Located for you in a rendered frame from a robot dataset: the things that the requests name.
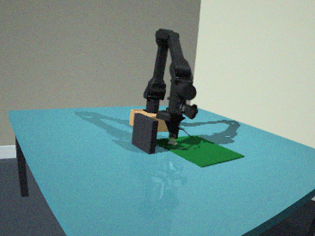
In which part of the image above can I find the green circuit board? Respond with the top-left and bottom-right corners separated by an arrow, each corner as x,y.
156,135 -> 244,168

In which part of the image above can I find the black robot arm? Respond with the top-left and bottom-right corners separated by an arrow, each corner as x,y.
143,29 -> 198,120

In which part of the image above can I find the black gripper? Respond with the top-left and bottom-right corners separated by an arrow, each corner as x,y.
156,95 -> 186,136

